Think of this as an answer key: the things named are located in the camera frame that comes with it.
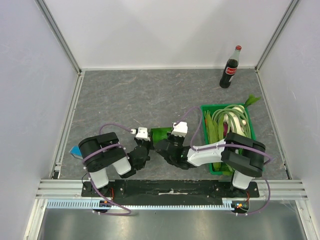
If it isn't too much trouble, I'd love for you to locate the blue small box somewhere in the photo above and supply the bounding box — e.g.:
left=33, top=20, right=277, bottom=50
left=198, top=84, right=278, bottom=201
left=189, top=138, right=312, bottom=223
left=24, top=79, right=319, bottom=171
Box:
left=69, top=145, right=83, bottom=160

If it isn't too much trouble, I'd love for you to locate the grey cable duct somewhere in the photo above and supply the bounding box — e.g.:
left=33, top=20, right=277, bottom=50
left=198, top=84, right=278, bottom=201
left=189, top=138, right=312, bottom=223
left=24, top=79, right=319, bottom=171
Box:
left=46, top=199, right=235, bottom=211

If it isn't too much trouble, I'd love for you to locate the purple onion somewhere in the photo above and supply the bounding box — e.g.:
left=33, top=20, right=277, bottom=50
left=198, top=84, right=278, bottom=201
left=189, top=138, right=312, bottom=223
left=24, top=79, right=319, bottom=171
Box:
left=223, top=122, right=229, bottom=135

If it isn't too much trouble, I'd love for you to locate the cola glass bottle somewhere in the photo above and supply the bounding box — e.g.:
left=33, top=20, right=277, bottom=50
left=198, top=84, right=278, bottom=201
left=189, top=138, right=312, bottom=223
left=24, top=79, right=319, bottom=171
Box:
left=219, top=45, right=242, bottom=89

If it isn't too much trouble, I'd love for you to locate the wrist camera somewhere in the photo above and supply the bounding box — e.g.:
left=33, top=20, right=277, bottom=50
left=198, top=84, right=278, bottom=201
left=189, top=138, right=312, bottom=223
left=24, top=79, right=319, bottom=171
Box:
left=171, top=121, right=188, bottom=137
left=130, top=127, right=151, bottom=142

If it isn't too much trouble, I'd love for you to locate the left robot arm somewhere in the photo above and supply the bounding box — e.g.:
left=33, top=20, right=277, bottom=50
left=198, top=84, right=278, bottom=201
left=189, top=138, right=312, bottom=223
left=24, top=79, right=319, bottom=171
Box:
left=78, top=128, right=154, bottom=197

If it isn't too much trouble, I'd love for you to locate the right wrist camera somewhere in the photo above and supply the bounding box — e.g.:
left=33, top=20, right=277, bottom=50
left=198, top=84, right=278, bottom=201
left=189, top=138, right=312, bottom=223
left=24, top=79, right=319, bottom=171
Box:
left=171, top=121, right=188, bottom=137

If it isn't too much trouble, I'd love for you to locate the green long beans bundle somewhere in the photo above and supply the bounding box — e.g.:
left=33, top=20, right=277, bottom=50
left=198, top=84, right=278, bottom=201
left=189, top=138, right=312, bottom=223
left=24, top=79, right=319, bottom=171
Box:
left=207, top=104, right=252, bottom=143

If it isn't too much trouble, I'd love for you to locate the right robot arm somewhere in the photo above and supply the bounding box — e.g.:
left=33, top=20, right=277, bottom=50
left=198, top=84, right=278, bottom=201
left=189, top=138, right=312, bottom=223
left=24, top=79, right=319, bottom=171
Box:
left=154, top=132, right=266, bottom=197

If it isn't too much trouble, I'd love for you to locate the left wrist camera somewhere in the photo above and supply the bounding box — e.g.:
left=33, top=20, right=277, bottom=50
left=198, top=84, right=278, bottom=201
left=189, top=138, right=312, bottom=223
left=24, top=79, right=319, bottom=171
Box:
left=130, top=127, right=151, bottom=142

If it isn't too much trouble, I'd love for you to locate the green plastic tray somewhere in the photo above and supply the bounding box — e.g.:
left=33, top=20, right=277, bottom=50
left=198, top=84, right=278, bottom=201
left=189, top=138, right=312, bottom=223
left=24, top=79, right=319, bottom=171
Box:
left=199, top=103, right=258, bottom=176

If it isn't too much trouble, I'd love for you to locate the green paper box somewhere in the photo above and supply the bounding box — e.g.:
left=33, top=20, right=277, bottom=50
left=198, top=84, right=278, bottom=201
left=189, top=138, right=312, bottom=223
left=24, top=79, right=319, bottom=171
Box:
left=150, top=127, right=172, bottom=145

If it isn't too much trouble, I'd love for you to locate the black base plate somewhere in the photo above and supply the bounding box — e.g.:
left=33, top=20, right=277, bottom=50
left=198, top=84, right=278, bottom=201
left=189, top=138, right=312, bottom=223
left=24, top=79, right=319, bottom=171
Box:
left=81, top=178, right=261, bottom=206

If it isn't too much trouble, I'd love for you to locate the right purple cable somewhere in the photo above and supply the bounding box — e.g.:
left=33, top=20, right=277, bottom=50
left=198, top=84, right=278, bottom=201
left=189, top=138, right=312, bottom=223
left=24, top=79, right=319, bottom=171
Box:
left=174, top=106, right=276, bottom=216

